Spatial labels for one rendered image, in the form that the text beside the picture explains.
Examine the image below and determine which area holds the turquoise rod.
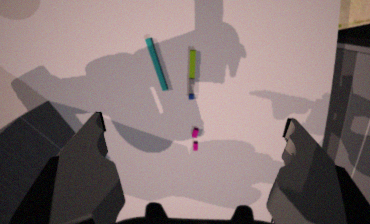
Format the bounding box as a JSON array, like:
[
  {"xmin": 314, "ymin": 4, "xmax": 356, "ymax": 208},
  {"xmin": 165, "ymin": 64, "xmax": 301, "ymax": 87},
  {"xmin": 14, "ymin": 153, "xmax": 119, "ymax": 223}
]
[{"xmin": 145, "ymin": 38, "xmax": 168, "ymax": 91}]

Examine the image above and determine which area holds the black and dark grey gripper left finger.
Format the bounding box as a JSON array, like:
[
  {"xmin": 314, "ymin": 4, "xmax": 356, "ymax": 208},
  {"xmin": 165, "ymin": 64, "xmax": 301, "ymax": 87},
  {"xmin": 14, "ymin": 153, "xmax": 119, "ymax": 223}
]
[{"xmin": 9, "ymin": 112, "xmax": 125, "ymax": 224}]

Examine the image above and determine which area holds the lime green rod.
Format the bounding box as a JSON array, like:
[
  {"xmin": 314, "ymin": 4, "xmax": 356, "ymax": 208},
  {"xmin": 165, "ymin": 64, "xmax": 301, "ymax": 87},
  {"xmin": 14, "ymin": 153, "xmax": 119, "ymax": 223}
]
[{"xmin": 189, "ymin": 50, "xmax": 196, "ymax": 78}]

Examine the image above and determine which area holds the magenta rectangular block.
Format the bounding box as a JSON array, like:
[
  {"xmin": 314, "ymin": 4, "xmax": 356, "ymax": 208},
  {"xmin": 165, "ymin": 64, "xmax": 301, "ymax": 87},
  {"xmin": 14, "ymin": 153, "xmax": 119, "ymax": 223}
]
[
  {"xmin": 193, "ymin": 141, "xmax": 198, "ymax": 151},
  {"xmin": 192, "ymin": 128, "xmax": 199, "ymax": 138}
]

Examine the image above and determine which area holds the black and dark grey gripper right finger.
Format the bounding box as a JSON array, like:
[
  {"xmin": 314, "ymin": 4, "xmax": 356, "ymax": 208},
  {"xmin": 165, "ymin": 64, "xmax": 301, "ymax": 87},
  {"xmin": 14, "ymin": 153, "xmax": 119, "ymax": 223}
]
[{"xmin": 266, "ymin": 118, "xmax": 370, "ymax": 224}]

